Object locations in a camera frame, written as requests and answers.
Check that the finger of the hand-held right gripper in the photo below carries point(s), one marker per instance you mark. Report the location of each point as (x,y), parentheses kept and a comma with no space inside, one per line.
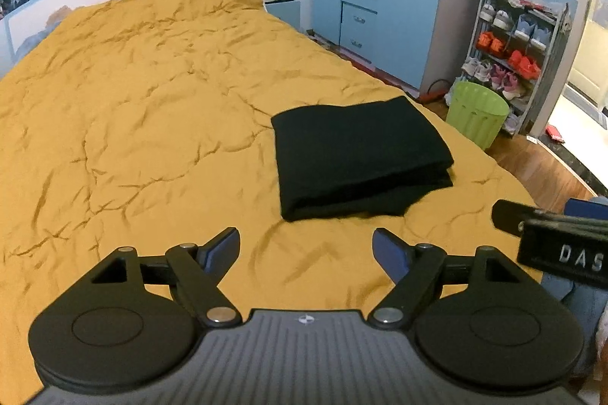
(507,216)

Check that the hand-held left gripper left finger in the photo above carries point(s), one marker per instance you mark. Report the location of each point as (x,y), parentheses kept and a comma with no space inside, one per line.
(223,249)

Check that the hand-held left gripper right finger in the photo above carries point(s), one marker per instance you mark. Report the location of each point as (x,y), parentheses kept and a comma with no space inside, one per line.
(387,250)

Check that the black pants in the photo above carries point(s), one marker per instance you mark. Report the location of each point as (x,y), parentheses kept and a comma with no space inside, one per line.
(351,158)

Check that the red packet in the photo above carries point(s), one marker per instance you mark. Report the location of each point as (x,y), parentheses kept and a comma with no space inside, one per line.
(555,133)

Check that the green waste bin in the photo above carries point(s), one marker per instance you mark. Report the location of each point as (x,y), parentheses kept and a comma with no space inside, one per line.
(475,115)

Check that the yellow blanket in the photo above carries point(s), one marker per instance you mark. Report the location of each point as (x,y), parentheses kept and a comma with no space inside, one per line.
(142,125)

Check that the rows of shoes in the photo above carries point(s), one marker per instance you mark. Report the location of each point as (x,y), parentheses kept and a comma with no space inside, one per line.
(510,53)

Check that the grey shoe rack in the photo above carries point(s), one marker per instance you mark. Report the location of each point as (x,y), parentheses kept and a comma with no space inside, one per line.
(558,53)

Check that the blue and white wardrobe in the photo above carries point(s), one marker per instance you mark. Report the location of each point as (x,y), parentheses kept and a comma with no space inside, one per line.
(394,1)

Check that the blue nightstand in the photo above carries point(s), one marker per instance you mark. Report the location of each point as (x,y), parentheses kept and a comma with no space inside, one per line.
(285,11)

